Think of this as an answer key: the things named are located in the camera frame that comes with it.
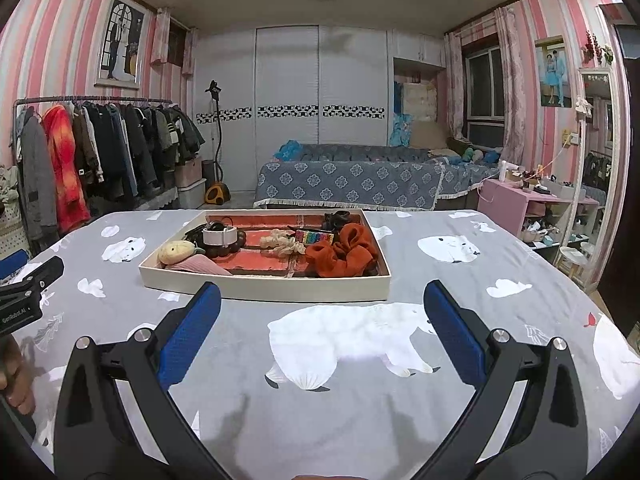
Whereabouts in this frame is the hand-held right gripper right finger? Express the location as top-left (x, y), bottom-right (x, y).
top-left (415, 280), bottom-right (591, 480)

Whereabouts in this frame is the grey polar bear bedsheet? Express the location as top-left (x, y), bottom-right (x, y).
top-left (0, 208), bottom-right (640, 480)

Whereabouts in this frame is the pink shelf unit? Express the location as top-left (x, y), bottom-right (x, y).
top-left (477, 179), bottom-right (601, 262)

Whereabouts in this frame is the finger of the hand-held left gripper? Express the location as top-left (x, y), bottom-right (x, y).
top-left (0, 256), bottom-right (66, 301)
top-left (0, 250), bottom-right (30, 282)

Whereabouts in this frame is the white bangle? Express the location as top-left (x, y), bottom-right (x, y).
top-left (202, 225), bottom-right (239, 247)

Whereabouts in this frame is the beige brick-pattern tray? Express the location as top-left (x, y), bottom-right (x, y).
top-left (138, 208), bottom-right (392, 305)

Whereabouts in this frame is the pink patterned curtain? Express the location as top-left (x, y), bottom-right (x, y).
top-left (495, 7), bottom-right (527, 167)
top-left (442, 30), bottom-right (466, 142)

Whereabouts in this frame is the dark window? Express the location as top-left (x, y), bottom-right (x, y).
top-left (462, 45), bottom-right (506, 149)

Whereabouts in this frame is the white sliding wardrobe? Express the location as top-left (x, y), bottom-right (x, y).
top-left (192, 24), bottom-right (447, 194)

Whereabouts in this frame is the orange scrunchie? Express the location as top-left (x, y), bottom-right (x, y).
top-left (305, 223), bottom-right (379, 280)

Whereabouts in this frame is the yellow garment steamer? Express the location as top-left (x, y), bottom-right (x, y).
top-left (202, 80), bottom-right (232, 206)

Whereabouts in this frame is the blue patterned bed cover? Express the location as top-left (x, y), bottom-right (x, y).
top-left (252, 142), bottom-right (507, 211)

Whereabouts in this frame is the wall poster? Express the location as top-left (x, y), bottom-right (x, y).
top-left (534, 35), bottom-right (574, 110)

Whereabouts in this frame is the pink storage box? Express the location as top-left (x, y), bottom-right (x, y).
top-left (174, 157), bottom-right (204, 188)

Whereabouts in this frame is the blue hanging garment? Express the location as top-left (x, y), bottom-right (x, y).
top-left (392, 80), bottom-right (416, 149)

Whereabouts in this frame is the cream ruffled scrunchie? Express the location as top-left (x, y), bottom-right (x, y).
top-left (259, 228), bottom-right (309, 260)

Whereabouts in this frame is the metal clothes rack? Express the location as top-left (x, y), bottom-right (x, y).
top-left (12, 95), bottom-right (173, 241)

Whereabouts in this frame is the white framed standing mirror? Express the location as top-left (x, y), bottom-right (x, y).
top-left (564, 66), bottom-right (632, 292)

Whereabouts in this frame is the small curtained window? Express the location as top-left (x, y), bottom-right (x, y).
top-left (150, 7), bottom-right (199, 79)

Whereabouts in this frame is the cream plush hair clip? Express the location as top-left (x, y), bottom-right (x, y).
top-left (157, 240), bottom-right (206, 266)

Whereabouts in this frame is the red flower decoration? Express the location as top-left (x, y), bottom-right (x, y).
top-left (581, 30), bottom-right (614, 67)

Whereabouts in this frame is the black claw hair clip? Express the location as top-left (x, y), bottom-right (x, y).
top-left (322, 211), bottom-right (354, 231)

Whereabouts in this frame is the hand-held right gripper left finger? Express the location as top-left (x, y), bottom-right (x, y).
top-left (52, 281), bottom-right (241, 480)

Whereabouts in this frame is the person's left hand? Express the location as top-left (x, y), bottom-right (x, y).
top-left (0, 337), bottom-right (37, 417)

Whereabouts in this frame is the rainbow hair clip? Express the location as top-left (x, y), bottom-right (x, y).
top-left (295, 230), bottom-right (335, 246)

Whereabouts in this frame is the framed wedding photo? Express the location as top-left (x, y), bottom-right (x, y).
top-left (95, 0), bottom-right (149, 92)

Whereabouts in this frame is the brown wooden bead bracelet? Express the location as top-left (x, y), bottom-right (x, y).
top-left (187, 227), bottom-right (249, 260)

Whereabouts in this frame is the white storage box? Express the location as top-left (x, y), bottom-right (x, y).
top-left (177, 178), bottom-right (207, 209)

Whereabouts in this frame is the row of hanging clothes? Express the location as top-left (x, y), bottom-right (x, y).
top-left (15, 101), bottom-right (206, 242)

